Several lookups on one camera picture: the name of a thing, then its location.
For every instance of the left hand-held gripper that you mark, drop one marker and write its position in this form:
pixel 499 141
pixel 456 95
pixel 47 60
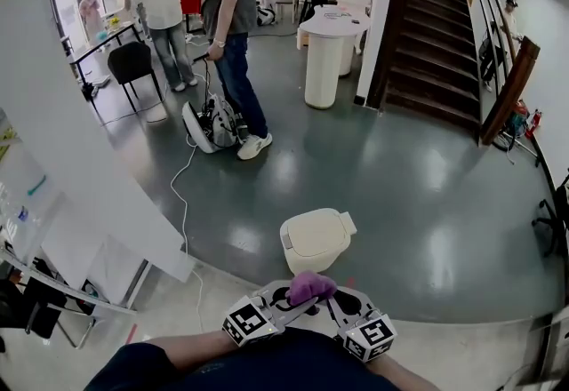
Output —
pixel 249 321

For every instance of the cream white trash bin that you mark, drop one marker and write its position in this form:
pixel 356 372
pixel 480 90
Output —
pixel 316 238

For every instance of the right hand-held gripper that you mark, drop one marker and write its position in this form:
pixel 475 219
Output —
pixel 370 337

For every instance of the black framed table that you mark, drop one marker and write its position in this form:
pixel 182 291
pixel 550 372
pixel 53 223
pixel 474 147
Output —
pixel 100 42

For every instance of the black office chair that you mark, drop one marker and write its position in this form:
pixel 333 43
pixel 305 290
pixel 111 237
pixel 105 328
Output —
pixel 558 216

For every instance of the white round pedestal table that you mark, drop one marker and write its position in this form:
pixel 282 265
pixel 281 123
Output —
pixel 323 56

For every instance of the wooden stair railing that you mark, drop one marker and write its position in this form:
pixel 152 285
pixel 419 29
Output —
pixel 511 87

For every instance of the red fire extinguisher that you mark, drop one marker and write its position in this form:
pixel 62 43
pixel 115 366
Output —
pixel 533 125

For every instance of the red covered table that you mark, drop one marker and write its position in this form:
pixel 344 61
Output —
pixel 192 5

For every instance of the person's right forearm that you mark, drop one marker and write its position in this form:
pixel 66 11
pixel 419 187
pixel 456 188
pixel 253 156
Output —
pixel 406 373

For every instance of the white duffel bag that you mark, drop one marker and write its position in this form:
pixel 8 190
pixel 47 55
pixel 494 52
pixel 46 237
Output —
pixel 265 16

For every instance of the person's left forearm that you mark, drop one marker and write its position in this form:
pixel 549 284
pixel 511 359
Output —
pixel 195 347

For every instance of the white slanted board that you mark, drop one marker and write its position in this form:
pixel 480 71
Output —
pixel 113 267

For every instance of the person's dark blue shirt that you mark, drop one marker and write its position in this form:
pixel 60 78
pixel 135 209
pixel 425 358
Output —
pixel 275 364

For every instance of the purple cloth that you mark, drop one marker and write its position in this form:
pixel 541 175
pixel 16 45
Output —
pixel 311 286

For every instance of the dark wooden staircase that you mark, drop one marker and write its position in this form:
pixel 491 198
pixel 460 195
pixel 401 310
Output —
pixel 433 47

